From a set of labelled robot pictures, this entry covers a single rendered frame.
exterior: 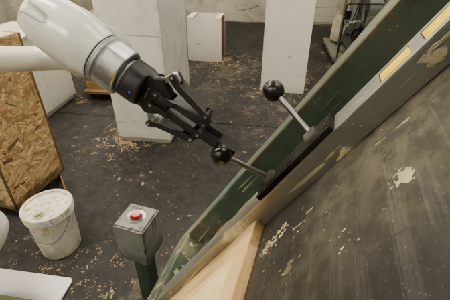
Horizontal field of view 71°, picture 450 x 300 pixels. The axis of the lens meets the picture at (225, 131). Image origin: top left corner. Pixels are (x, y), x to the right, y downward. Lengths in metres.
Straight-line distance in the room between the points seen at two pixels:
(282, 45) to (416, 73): 3.78
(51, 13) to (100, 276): 1.86
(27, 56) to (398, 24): 0.75
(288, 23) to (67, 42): 3.69
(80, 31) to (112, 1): 2.32
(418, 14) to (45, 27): 0.64
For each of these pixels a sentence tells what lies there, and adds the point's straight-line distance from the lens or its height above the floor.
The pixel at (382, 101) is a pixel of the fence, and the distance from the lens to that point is 0.48.
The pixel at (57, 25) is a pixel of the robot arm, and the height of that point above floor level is 1.65.
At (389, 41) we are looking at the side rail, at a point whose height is 1.60.
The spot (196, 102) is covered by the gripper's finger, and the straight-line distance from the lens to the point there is 0.55.
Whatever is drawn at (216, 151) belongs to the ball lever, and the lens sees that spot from 0.54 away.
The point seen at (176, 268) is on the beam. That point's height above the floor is 0.90.
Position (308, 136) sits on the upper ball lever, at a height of 1.50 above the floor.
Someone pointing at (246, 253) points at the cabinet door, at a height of 1.31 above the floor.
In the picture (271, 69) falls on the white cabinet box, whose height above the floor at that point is 0.32.
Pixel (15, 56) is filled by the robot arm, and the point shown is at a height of 1.56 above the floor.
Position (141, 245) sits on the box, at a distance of 1.20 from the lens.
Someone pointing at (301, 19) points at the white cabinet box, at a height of 0.97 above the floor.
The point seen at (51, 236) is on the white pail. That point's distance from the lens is 2.30.
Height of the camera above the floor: 1.77
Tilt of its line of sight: 31 degrees down
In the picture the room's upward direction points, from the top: straight up
